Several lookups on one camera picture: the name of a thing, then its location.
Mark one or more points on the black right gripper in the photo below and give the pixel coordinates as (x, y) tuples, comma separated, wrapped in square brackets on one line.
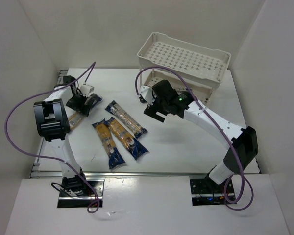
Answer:
[(156, 111)]

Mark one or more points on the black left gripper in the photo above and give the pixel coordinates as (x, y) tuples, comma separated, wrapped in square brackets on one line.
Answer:
[(83, 105)]

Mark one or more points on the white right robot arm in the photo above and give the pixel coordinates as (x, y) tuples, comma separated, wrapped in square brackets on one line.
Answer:
[(241, 143)]

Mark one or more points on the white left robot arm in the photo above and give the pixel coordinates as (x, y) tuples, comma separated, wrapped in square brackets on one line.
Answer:
[(53, 125)]

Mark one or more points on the cream two-tier shelf cart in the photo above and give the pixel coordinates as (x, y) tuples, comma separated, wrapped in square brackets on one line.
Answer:
[(202, 68)]

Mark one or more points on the spaghetti bag with white label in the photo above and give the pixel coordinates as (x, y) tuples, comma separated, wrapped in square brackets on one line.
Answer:
[(121, 114)]

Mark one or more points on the yellow spaghetti bag right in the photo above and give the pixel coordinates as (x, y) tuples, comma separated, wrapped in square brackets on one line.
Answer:
[(129, 142)]

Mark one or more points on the yellow spaghetti bag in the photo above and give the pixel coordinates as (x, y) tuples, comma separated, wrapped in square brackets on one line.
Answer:
[(129, 142), (114, 157)]

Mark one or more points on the yellow spaghetti bag left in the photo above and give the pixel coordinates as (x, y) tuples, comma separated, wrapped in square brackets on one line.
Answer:
[(114, 157)]

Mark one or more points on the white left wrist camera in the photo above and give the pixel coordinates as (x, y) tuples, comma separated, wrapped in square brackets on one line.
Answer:
[(86, 90)]

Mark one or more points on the aluminium table edge rail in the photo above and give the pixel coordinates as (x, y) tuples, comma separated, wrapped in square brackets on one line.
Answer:
[(62, 73)]

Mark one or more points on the front aluminium rail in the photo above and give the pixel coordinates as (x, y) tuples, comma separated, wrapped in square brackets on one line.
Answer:
[(46, 174)]

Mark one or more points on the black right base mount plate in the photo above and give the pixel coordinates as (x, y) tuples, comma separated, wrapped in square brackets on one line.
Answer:
[(205, 192)]

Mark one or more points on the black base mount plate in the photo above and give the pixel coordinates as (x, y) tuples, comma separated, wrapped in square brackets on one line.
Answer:
[(80, 199), (205, 192)]

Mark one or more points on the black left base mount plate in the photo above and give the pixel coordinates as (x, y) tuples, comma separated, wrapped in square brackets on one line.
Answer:
[(80, 199)]

